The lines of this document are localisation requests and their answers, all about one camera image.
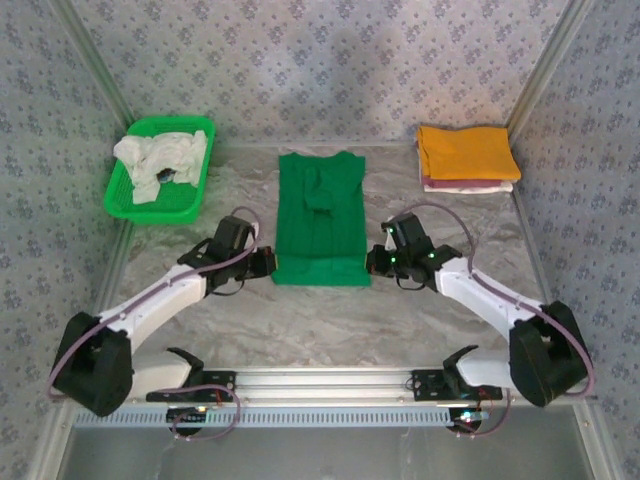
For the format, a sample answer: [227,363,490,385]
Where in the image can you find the green t-shirt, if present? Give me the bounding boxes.
[271,151,372,288]

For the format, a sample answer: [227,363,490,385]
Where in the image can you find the pink white folded cloths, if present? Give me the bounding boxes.
[423,179,515,195]

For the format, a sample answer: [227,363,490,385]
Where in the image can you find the folded orange t-shirt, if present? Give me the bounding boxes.
[416,124,522,182]

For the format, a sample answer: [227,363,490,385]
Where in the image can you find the green plastic basket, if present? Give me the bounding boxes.
[102,115,217,225]

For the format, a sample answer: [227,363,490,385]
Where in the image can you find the crumpled white t-shirt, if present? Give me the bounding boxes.
[113,129,210,205]

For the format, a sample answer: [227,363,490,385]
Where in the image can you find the left small circuit board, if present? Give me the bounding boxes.
[166,406,210,434]

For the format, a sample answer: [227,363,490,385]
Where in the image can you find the small circuit board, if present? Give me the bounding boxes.
[166,406,210,434]
[448,407,489,432]

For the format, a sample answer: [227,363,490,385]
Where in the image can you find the right small circuit board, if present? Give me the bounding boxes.
[448,407,489,432]

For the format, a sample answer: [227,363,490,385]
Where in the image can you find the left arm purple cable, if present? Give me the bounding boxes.
[46,206,263,401]

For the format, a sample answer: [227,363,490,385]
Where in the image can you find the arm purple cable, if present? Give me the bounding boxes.
[392,202,596,399]
[46,206,263,401]

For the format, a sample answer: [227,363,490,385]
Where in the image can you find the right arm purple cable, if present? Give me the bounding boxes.
[392,202,596,399]

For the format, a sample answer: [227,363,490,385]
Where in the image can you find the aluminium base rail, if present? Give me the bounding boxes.
[129,368,504,404]

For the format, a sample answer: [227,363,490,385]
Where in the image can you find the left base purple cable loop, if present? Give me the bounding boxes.
[171,377,243,443]

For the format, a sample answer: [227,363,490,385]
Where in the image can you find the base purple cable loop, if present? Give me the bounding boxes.
[171,377,243,443]
[452,388,513,439]

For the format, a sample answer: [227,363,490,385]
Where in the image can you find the grey slotted cable duct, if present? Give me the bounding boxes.
[74,404,464,429]

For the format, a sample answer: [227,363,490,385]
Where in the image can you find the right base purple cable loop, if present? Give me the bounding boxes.
[452,388,513,439]

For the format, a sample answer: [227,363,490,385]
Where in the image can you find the aluminium frame post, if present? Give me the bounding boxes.
[504,0,597,136]
[49,0,137,132]

